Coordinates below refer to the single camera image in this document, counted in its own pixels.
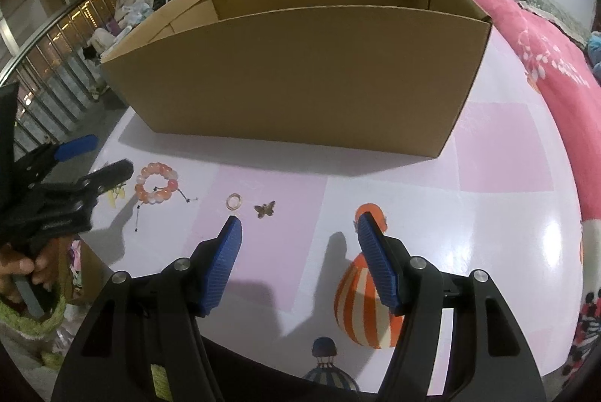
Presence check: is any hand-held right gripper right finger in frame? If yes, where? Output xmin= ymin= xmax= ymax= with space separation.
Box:
xmin=353 ymin=212 xmax=548 ymax=402

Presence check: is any blue patterned quilt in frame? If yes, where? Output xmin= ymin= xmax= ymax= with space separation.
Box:
xmin=587 ymin=29 xmax=601 ymax=79

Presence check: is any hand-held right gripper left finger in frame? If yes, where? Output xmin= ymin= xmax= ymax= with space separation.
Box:
xmin=51 ymin=214 xmax=244 ymax=402

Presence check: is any brown cardboard box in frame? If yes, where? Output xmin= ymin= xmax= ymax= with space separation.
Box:
xmin=100 ymin=0 xmax=493 ymax=161

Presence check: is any grey-green floral pillow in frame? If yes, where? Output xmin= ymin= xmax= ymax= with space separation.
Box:
xmin=479 ymin=0 xmax=592 ymax=51

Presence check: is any orange pink bead bracelet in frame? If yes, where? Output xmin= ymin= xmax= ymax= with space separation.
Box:
xmin=134 ymin=162 xmax=180 ymax=203

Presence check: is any pink floral blanket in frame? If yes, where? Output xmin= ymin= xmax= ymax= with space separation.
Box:
xmin=441 ymin=0 xmax=601 ymax=384

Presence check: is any metal railing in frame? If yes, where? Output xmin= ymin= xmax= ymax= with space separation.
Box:
xmin=0 ymin=50 xmax=109 ymax=159

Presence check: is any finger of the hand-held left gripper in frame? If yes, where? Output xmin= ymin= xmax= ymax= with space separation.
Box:
xmin=44 ymin=159 xmax=134 ymax=206
xmin=14 ymin=136 xmax=98 ymax=178

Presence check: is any person's left hand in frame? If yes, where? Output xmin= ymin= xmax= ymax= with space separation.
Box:
xmin=0 ymin=241 xmax=63 ymax=292

